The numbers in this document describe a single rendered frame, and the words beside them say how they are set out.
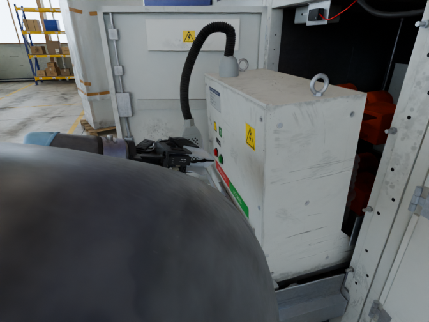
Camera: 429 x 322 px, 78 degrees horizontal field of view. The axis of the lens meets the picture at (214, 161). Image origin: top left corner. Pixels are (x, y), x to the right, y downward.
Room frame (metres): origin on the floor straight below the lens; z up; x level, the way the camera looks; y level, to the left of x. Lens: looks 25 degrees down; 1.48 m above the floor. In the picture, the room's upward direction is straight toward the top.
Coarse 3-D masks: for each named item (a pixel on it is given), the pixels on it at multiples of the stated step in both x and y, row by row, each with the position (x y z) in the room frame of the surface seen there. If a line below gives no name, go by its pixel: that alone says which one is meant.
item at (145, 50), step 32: (128, 32) 1.13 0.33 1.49; (160, 32) 1.10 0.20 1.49; (192, 32) 1.10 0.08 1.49; (256, 32) 1.13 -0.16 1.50; (128, 64) 1.13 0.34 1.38; (160, 64) 1.13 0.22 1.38; (256, 64) 1.13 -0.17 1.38; (128, 96) 1.10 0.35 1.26; (160, 96) 1.13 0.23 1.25; (192, 96) 1.13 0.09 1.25; (128, 128) 1.11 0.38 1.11; (160, 128) 1.13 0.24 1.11
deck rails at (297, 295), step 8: (320, 280) 0.50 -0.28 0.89; (328, 280) 0.51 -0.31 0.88; (336, 280) 0.52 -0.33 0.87; (288, 288) 0.48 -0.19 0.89; (296, 288) 0.48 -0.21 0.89; (304, 288) 0.49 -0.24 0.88; (312, 288) 0.50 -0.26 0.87; (320, 288) 0.50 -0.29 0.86; (328, 288) 0.51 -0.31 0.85; (336, 288) 0.52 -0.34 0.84; (280, 296) 0.47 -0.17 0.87; (288, 296) 0.48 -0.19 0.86; (296, 296) 0.48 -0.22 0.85; (304, 296) 0.49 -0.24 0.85; (312, 296) 0.50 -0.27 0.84; (320, 296) 0.50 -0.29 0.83; (280, 304) 0.47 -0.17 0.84; (288, 304) 0.48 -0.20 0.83; (296, 304) 0.48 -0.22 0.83
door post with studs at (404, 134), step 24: (408, 72) 0.52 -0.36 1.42; (408, 96) 0.50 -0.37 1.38; (408, 120) 0.49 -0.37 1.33; (408, 144) 0.47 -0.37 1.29; (384, 168) 0.51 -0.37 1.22; (408, 168) 0.46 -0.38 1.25; (384, 192) 0.49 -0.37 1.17; (384, 216) 0.47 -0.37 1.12; (360, 240) 0.51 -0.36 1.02; (384, 240) 0.46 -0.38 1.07; (360, 264) 0.49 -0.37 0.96; (360, 288) 0.47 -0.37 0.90
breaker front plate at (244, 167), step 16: (208, 80) 0.90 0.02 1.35; (208, 96) 0.92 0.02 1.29; (224, 96) 0.74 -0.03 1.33; (240, 96) 0.61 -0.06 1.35; (208, 112) 0.94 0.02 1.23; (224, 112) 0.74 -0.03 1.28; (240, 112) 0.62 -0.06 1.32; (256, 112) 0.53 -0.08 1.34; (224, 128) 0.75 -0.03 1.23; (240, 128) 0.62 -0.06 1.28; (256, 128) 0.52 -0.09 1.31; (224, 144) 0.76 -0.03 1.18; (240, 144) 0.62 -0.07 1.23; (256, 144) 0.52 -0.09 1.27; (224, 160) 0.77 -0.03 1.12; (240, 160) 0.62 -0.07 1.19; (256, 160) 0.52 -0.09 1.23; (240, 176) 0.63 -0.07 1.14; (256, 176) 0.52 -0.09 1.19; (224, 192) 0.75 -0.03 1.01; (240, 192) 0.63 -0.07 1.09; (256, 192) 0.52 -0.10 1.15; (240, 208) 0.63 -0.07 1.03; (256, 208) 0.52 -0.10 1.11; (256, 224) 0.52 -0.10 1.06
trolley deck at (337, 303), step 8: (304, 280) 0.56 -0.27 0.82; (312, 280) 0.56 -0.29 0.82; (280, 288) 0.53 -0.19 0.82; (328, 296) 0.51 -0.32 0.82; (336, 296) 0.51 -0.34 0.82; (304, 304) 0.48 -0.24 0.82; (312, 304) 0.48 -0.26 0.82; (320, 304) 0.48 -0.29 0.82; (328, 304) 0.48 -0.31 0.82; (336, 304) 0.48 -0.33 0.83; (344, 304) 0.49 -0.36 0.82; (280, 312) 0.46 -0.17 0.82; (288, 312) 0.46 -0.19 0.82; (296, 312) 0.46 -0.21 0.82; (304, 312) 0.46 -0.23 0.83; (312, 312) 0.46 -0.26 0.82; (320, 312) 0.47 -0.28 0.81; (328, 312) 0.48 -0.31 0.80; (336, 312) 0.48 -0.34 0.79; (280, 320) 0.44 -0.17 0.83; (288, 320) 0.44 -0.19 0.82; (296, 320) 0.45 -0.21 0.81; (304, 320) 0.46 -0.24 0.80; (312, 320) 0.46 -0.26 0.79; (320, 320) 0.47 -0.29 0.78
